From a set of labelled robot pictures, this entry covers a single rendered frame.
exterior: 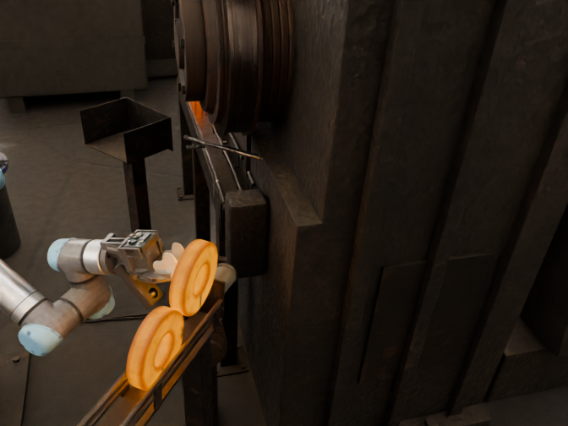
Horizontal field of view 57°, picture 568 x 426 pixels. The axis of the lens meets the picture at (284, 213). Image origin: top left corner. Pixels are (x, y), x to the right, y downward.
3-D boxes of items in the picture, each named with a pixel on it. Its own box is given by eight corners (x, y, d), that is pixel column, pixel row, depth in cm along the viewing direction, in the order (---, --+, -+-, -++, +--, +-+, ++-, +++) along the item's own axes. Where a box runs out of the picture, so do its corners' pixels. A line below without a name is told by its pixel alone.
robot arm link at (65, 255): (76, 261, 123) (62, 230, 119) (113, 263, 119) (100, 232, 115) (53, 281, 117) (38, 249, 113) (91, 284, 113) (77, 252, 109)
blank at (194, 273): (221, 230, 109) (206, 226, 110) (185, 267, 96) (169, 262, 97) (215, 289, 116) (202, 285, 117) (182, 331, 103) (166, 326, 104)
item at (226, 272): (237, 286, 128) (238, 265, 125) (221, 307, 120) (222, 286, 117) (215, 280, 129) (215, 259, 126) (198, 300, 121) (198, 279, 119)
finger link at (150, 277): (166, 278, 103) (129, 275, 106) (168, 285, 103) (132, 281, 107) (177, 264, 106) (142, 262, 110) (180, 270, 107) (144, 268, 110)
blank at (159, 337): (188, 297, 104) (173, 293, 105) (145, 332, 89) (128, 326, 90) (180, 365, 108) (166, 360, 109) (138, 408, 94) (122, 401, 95)
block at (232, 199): (261, 258, 149) (264, 186, 136) (268, 276, 143) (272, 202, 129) (224, 263, 146) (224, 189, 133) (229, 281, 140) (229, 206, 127)
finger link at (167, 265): (184, 257, 100) (144, 255, 103) (193, 281, 103) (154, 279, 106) (192, 248, 102) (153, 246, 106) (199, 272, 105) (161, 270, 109)
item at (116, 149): (143, 244, 241) (126, 96, 201) (181, 270, 228) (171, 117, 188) (105, 264, 228) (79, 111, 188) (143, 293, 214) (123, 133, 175)
